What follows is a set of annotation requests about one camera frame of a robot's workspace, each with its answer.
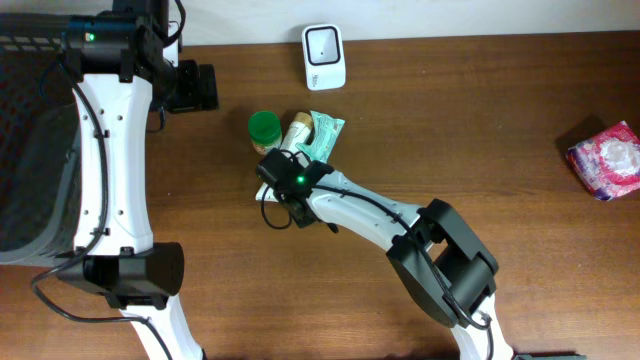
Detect white tube package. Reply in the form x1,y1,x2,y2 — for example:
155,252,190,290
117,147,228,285
255,112,314,202

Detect green lid jar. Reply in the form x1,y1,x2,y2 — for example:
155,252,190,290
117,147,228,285
248,111,283,155

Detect teal pouch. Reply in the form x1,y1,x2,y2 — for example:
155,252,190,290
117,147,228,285
296,111,345,163

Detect red purple tissue pack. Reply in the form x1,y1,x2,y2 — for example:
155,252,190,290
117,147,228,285
565,121,639,201

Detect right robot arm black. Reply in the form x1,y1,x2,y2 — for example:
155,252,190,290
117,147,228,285
256,150,515,359

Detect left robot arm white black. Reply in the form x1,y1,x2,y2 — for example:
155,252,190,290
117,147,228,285
50,1,218,359

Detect white barcode scanner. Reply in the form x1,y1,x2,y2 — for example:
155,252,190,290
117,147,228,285
301,24,346,91

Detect grey plastic basket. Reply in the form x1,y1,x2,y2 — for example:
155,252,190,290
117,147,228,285
1,13,81,267

